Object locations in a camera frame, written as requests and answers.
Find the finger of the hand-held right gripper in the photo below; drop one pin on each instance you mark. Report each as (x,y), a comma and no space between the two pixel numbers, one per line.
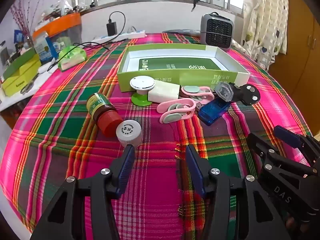
(287,135)
(260,145)

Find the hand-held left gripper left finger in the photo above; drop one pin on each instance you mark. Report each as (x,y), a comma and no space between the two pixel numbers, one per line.
(126,167)

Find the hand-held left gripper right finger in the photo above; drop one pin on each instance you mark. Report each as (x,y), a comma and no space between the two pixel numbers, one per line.
(196,172)

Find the small white bottle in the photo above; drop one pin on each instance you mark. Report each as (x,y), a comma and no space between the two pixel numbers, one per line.
(128,130)

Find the black key fob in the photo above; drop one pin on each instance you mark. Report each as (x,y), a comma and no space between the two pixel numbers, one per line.
(246,95)

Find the blue card reader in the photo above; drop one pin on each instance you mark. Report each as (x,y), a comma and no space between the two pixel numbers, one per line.
(212,111)

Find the brown bottle red cap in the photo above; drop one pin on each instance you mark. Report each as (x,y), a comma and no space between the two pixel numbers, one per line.
(102,112)

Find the pink clip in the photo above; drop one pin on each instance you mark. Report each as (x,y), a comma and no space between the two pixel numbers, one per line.
(191,89)
(172,116)

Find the green white round holder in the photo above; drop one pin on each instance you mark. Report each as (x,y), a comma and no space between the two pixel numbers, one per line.
(142,82)

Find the green cardboard box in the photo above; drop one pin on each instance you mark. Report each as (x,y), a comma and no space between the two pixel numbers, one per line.
(175,76)

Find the wooden wardrobe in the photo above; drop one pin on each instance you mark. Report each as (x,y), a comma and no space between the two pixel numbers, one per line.
(300,55)

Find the white power adapter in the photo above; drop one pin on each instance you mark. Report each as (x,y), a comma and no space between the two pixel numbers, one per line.
(162,92)

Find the patterned curtain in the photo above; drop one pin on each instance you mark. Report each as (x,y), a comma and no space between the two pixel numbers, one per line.
(265,17)

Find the grey fan heater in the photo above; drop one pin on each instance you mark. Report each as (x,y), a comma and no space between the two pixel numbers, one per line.
(217,32)

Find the green tissue pack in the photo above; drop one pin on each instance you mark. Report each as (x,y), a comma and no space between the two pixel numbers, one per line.
(72,57)

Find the scissors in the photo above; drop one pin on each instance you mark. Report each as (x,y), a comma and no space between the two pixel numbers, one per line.
(26,88)

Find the white plastic object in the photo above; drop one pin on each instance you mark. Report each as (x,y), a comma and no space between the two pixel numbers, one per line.
(46,66)

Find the white power strip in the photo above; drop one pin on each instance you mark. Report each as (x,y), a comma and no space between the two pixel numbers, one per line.
(135,34)

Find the white plug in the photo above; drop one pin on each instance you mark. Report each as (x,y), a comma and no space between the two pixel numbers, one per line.
(131,30)

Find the yellow cardboard box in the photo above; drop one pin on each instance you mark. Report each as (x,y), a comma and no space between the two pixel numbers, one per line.
(17,82)

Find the black charger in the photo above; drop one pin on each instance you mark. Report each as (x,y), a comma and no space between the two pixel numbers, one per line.
(111,28)

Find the blue carton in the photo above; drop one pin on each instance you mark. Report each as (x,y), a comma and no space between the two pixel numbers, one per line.
(46,48)

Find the green flat box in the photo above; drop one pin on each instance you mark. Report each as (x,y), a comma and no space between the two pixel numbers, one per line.
(20,63)

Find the orange lid storage container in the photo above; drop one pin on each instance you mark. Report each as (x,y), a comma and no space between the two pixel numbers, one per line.
(62,22)

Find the pile of windowsill clutter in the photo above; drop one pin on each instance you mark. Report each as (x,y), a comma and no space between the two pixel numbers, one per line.
(57,7)

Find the purple flower branches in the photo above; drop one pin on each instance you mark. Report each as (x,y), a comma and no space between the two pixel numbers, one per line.
(21,17)

